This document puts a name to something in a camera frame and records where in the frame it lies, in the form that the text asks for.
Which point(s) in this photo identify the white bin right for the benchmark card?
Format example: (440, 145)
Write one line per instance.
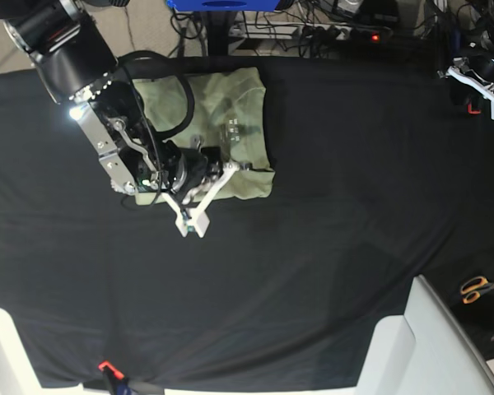
(424, 350)

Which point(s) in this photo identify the black power strip red light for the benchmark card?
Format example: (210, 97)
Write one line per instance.
(370, 35)

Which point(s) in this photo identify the red black clamp right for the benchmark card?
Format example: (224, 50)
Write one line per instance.
(474, 105)

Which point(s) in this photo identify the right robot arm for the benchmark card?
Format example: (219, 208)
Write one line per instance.
(75, 63)

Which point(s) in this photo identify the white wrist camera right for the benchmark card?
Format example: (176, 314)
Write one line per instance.
(191, 216)

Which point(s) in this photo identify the blue plastic box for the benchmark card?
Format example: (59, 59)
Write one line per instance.
(223, 5)

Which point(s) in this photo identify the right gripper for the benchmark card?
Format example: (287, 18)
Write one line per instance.
(183, 169)

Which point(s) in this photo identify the white bin left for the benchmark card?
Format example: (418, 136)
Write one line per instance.
(16, 372)

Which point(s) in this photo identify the red black clamp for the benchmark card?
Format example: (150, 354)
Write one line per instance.
(115, 381)
(474, 105)

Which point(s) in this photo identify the light green T-shirt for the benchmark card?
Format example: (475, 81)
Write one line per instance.
(228, 113)

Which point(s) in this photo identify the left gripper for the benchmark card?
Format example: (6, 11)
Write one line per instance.
(481, 66)

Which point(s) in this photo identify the orange handled scissors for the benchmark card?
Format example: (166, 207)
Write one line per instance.
(473, 289)

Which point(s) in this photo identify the white bin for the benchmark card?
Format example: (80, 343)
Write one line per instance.
(424, 350)
(16, 372)

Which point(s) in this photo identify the red black clamp bottom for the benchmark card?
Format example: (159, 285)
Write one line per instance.
(115, 381)

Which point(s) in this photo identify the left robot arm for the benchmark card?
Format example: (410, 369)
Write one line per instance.
(469, 31)

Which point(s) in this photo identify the black table cloth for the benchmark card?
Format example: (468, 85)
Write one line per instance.
(379, 178)

